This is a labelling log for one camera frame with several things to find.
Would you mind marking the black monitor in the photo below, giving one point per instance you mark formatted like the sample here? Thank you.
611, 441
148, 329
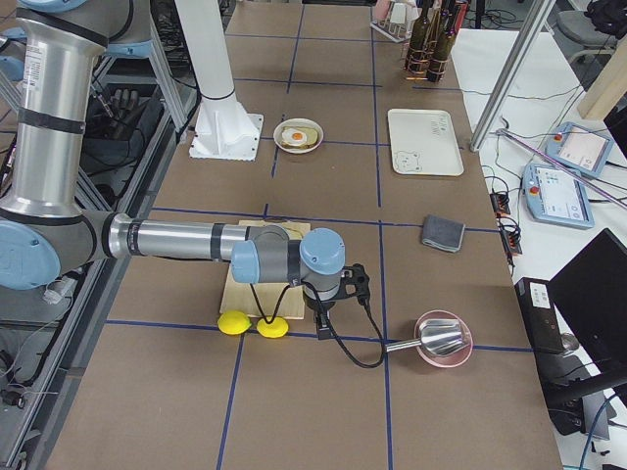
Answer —
590, 294

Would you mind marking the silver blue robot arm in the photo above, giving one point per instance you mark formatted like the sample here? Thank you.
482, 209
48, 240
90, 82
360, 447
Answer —
45, 233

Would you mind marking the aluminium frame post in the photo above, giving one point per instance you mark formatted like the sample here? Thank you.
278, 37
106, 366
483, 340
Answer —
520, 49

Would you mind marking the yellow lemon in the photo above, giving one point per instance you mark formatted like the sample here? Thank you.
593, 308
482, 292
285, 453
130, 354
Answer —
278, 328
234, 322

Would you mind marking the black computer box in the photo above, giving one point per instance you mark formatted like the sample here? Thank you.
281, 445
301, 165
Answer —
538, 313

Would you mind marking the teach pendant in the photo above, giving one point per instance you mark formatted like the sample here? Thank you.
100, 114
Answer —
580, 148
553, 196

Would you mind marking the pink bowl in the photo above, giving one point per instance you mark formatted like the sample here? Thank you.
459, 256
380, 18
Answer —
452, 360

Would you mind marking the near teach pendant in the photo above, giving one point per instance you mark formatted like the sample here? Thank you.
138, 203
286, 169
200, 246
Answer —
553, 196

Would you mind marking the copper wire bottle rack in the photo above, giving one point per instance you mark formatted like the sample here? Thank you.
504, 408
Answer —
425, 63

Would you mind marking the wooden cutting board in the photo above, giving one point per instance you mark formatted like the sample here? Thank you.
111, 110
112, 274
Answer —
238, 296

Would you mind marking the dark wine bottle near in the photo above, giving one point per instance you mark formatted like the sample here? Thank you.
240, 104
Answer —
444, 43

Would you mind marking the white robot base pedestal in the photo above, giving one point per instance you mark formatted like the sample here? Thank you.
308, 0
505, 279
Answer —
223, 129

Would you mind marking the far teach pendant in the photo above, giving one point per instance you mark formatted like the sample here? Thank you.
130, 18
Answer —
580, 148

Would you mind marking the cream bear tray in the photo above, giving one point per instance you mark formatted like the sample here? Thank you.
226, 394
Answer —
423, 142

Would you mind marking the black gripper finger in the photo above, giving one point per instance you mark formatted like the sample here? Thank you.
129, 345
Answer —
324, 332

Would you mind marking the yellow lemon left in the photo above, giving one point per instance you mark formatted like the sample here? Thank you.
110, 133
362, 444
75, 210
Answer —
234, 322

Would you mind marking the metal scoop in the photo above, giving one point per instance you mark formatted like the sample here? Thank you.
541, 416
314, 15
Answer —
438, 337

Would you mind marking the white round plate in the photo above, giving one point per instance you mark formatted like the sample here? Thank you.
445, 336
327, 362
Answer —
297, 122

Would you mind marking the white dish rack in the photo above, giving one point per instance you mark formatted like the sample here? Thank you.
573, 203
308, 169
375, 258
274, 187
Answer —
394, 18

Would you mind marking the yellow lemon right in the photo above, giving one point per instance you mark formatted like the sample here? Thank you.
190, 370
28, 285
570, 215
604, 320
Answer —
278, 328

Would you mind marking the dark wine bottle far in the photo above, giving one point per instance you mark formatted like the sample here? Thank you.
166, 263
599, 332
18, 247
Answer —
423, 31

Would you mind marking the fried egg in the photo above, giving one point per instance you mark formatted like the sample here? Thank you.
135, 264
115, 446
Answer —
293, 137

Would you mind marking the grey folded cloth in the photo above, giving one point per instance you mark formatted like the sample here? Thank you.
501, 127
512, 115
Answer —
442, 234

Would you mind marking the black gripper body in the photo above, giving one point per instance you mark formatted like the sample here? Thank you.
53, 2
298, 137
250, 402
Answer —
319, 309

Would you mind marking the dark wine bottle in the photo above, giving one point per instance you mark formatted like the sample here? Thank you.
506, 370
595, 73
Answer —
444, 43
423, 31

